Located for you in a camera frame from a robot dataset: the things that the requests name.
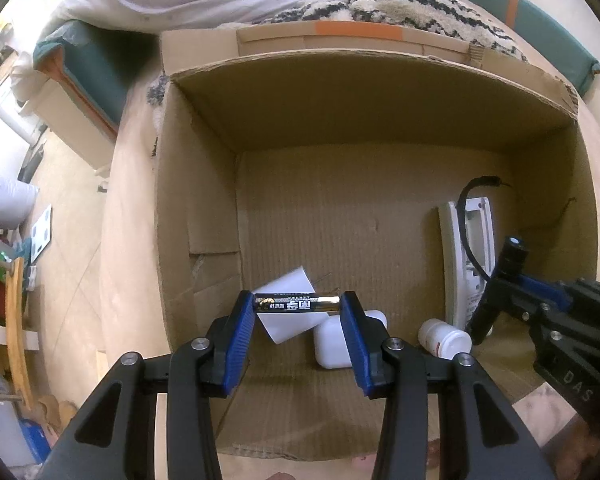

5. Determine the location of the yellow wooden chair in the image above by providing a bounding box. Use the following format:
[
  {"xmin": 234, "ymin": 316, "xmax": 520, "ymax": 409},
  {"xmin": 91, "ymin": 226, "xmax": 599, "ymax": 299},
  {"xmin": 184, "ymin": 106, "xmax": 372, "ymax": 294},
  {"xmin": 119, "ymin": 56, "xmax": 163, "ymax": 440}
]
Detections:
[{"xmin": 0, "ymin": 247, "xmax": 43, "ymax": 411}]

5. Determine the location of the white stuffed bag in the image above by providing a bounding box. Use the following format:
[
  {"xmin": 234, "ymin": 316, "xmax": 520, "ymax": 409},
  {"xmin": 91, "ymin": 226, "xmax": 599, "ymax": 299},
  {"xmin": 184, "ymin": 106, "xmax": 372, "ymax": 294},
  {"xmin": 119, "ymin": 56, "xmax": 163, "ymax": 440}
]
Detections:
[{"xmin": 0, "ymin": 172, "xmax": 41, "ymax": 231}]

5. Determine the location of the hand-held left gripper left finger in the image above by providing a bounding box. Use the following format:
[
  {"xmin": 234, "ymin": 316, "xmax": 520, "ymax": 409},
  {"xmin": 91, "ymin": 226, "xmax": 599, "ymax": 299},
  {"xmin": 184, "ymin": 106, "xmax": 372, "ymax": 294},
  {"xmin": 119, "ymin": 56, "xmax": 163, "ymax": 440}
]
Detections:
[{"xmin": 42, "ymin": 289, "xmax": 257, "ymax": 480}]

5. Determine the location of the cardboard box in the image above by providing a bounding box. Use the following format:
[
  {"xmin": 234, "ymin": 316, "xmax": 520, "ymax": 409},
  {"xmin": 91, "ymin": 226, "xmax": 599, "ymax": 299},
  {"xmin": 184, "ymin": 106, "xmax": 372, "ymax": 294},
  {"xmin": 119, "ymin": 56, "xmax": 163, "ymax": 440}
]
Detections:
[{"xmin": 152, "ymin": 22, "xmax": 600, "ymax": 463}]

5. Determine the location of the white remote control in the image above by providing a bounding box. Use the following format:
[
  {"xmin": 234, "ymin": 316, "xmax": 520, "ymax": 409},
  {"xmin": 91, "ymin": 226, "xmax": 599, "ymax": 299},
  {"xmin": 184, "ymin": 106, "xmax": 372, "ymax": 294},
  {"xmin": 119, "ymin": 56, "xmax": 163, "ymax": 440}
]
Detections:
[{"xmin": 437, "ymin": 195, "xmax": 498, "ymax": 338}]

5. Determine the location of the black patterned fuzzy blanket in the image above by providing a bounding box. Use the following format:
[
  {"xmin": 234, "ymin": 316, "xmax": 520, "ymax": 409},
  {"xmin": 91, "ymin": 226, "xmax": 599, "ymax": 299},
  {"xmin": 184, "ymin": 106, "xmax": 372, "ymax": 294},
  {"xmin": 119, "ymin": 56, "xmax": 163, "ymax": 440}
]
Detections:
[{"xmin": 145, "ymin": 0, "xmax": 531, "ymax": 111}]

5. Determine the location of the white earbuds case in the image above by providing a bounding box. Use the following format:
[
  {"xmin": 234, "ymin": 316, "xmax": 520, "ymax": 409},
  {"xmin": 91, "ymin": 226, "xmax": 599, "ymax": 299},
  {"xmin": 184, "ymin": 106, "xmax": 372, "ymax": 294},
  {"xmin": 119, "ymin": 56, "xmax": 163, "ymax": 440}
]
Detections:
[{"xmin": 312, "ymin": 309, "xmax": 388, "ymax": 371}]

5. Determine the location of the black gold battery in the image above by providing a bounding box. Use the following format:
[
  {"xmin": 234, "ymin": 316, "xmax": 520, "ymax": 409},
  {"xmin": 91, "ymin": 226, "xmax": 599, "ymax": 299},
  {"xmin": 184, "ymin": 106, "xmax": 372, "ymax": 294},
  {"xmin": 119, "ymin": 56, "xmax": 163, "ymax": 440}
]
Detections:
[{"xmin": 252, "ymin": 294, "xmax": 342, "ymax": 313}]

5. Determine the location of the white pill bottle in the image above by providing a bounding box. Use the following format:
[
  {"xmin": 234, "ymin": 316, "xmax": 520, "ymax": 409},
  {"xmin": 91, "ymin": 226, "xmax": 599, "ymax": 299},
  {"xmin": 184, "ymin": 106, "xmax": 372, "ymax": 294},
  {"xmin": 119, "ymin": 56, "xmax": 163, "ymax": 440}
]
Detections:
[{"xmin": 417, "ymin": 318, "xmax": 473, "ymax": 361}]

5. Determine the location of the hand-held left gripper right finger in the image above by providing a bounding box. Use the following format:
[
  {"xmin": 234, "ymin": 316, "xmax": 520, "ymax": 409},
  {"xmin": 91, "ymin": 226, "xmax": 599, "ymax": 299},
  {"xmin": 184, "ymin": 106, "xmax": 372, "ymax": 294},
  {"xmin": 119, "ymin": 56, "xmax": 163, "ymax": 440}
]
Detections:
[{"xmin": 339, "ymin": 290, "xmax": 556, "ymax": 480}]

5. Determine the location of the cream bedside cabinet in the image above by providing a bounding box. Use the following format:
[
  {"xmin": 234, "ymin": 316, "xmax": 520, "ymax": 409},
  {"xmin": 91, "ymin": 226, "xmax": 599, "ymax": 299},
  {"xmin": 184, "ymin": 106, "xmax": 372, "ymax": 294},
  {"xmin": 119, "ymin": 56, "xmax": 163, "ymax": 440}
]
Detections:
[{"xmin": 10, "ymin": 77, "xmax": 118, "ymax": 178}]

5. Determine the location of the teal cushion orange stripe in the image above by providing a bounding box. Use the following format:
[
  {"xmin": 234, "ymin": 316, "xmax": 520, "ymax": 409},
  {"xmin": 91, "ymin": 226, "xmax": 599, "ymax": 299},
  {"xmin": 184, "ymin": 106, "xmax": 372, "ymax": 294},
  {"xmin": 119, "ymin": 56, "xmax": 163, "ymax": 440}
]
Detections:
[
  {"xmin": 450, "ymin": 0, "xmax": 600, "ymax": 98},
  {"xmin": 32, "ymin": 19, "xmax": 163, "ymax": 141}
]

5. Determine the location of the white charger cube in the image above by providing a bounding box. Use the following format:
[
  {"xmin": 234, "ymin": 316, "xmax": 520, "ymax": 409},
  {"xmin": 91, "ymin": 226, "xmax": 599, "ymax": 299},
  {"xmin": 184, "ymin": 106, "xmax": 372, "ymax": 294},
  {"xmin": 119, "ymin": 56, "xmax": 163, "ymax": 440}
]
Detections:
[{"xmin": 254, "ymin": 266, "xmax": 328, "ymax": 346}]

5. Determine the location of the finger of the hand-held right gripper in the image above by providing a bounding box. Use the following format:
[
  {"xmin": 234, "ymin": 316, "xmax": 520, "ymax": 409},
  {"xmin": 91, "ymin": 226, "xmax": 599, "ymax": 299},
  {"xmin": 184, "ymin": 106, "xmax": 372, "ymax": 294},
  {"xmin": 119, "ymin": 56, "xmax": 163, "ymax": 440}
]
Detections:
[
  {"xmin": 486, "ymin": 275, "xmax": 548, "ymax": 323},
  {"xmin": 519, "ymin": 272, "xmax": 588, "ymax": 306}
]

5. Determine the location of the white bathroom scale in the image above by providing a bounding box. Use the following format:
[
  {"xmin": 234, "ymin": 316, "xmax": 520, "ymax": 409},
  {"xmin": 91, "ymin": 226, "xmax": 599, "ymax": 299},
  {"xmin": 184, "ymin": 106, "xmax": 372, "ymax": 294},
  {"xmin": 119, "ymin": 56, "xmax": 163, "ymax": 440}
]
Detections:
[{"xmin": 27, "ymin": 204, "xmax": 53, "ymax": 266}]

